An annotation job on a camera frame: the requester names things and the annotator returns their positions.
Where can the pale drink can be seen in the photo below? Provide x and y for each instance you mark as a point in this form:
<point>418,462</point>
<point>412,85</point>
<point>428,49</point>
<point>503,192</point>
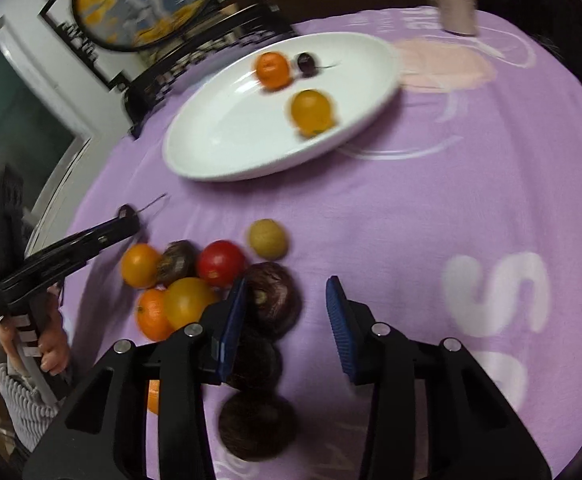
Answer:
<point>455,7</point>

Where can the orange mandarin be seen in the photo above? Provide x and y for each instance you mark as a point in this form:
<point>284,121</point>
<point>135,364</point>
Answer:
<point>152,316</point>
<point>153,396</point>
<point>272,70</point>

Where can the white oval plate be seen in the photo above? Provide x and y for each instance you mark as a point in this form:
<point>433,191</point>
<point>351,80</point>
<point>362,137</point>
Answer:
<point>221,130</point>

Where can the small orange tomato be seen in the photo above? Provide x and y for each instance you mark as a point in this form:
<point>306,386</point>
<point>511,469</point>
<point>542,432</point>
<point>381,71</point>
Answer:
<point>141,265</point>

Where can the yellow tomato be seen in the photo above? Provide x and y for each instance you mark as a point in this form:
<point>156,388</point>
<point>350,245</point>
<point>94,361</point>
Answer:
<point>188,302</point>
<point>312,111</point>

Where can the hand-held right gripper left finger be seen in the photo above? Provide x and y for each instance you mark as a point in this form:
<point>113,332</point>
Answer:
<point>233,330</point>

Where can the person's left hand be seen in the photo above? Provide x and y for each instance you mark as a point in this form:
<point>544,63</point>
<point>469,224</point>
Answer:
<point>55,345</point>

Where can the white framed window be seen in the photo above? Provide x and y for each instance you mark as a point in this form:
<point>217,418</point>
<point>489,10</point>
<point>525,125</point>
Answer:
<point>11,110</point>

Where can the dark water chestnut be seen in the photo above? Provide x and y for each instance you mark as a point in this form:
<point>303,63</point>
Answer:
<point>257,425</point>
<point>177,261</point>

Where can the tan longan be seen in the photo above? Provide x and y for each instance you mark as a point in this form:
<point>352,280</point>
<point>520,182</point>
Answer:
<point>267,237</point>

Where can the round deer painting table screen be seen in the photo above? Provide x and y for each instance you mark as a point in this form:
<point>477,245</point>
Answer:
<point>141,5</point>

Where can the person's left forearm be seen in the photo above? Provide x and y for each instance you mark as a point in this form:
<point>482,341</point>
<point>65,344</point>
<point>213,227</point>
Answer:
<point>18,402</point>

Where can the dark purple mangosteen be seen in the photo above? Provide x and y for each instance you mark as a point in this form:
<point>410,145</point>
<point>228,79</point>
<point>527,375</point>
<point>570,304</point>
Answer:
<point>276,300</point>
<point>258,360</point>

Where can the purple printed tablecloth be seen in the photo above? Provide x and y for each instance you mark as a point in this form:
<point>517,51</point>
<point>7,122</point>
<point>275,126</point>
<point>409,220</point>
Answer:
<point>421,185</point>

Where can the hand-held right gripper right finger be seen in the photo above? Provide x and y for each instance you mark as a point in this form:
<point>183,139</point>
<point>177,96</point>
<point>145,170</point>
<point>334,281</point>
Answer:
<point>338,330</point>

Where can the red tomato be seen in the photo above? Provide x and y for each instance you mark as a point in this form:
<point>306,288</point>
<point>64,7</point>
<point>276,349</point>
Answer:
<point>221,262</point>

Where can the dark cherry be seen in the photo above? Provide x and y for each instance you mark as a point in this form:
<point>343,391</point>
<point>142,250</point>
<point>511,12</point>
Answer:
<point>305,63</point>
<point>131,210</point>

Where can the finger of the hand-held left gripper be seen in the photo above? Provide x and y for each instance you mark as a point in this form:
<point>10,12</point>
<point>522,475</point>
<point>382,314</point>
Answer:
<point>86,237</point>
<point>106,247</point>

